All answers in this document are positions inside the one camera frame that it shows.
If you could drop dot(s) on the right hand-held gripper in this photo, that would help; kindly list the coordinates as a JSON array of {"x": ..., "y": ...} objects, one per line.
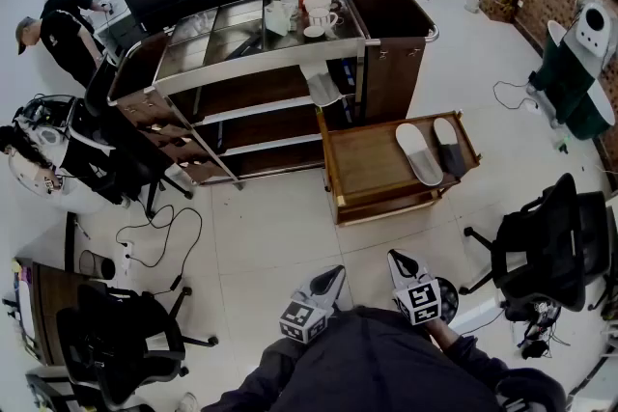
[{"x": 419, "y": 301}]

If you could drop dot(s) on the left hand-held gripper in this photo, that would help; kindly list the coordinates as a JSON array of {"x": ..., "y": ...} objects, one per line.
[{"x": 303, "y": 321}]

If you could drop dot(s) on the white slipper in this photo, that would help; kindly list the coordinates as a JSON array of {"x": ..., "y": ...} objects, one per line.
[{"x": 419, "y": 154}]

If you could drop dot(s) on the dark grey slipper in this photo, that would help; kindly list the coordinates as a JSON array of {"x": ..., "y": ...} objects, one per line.
[{"x": 451, "y": 149}]

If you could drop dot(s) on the white towel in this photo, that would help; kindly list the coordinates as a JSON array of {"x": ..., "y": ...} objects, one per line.
[{"x": 326, "y": 89}]

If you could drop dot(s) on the wooden service cart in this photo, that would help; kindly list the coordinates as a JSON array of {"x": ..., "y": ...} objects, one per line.
[{"x": 251, "y": 87}]

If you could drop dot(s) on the person's left forearm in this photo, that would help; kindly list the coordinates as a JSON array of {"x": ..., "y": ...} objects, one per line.
[{"x": 275, "y": 366}]

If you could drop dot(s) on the person's right forearm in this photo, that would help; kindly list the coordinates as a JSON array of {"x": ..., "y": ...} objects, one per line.
[{"x": 441, "y": 332}]

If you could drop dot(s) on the person's own dark-clothed body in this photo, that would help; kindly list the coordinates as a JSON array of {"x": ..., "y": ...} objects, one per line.
[{"x": 376, "y": 366}]

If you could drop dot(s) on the black office chair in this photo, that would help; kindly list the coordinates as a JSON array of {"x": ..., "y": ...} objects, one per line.
[
  {"x": 116, "y": 149},
  {"x": 120, "y": 342},
  {"x": 545, "y": 246}
]

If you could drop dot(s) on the white power strip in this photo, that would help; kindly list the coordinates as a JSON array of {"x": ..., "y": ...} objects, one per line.
[{"x": 127, "y": 255}]

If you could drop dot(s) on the round waste bin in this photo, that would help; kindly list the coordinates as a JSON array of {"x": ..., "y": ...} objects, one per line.
[{"x": 96, "y": 265}]

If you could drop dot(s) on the white saucer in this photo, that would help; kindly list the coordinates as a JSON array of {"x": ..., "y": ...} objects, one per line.
[{"x": 314, "y": 31}]

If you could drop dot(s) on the green and white machine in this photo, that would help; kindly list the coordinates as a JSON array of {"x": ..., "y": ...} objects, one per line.
[{"x": 574, "y": 77}]

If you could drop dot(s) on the striped white mug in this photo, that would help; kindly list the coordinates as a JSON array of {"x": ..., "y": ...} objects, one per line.
[{"x": 321, "y": 18}]

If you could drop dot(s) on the wooden desk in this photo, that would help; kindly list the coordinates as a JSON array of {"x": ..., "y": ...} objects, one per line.
[{"x": 50, "y": 299}]

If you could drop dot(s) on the white bucket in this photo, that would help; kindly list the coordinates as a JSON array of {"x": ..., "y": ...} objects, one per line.
[{"x": 473, "y": 2}]

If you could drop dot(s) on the white bowl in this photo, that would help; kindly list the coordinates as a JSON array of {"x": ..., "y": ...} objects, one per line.
[{"x": 317, "y": 2}]

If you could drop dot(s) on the small white cup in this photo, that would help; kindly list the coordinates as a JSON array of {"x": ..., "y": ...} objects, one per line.
[{"x": 290, "y": 4}]

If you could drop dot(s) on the grey equipment cluster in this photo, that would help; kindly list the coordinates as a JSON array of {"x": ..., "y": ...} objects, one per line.
[{"x": 41, "y": 116}]

